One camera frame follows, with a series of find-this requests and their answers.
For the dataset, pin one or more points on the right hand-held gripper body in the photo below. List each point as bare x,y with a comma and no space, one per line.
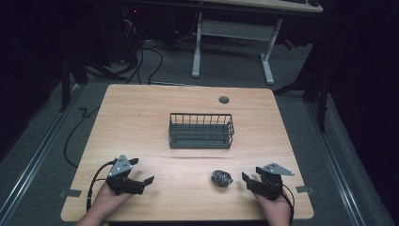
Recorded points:
269,185

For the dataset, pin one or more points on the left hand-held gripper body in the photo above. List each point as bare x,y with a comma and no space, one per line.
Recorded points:
121,179

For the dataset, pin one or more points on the person's left hand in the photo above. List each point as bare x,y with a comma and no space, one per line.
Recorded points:
109,199

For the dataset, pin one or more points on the person's right hand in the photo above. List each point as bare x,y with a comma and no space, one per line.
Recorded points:
273,209

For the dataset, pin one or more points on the crumpled dark speckled ball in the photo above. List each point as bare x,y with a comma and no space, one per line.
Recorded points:
221,178

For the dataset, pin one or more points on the grey tape piece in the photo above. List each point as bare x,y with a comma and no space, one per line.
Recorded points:
71,193
305,189

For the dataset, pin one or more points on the grey round table grommet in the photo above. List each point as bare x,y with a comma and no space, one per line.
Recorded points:
223,100

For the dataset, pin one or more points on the black stand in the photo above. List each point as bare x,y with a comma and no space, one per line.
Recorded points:
316,94
67,82

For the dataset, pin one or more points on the white-legged wooden desk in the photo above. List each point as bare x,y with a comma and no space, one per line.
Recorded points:
237,30

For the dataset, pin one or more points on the metal floor rail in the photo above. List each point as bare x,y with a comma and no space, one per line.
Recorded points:
33,163
336,163

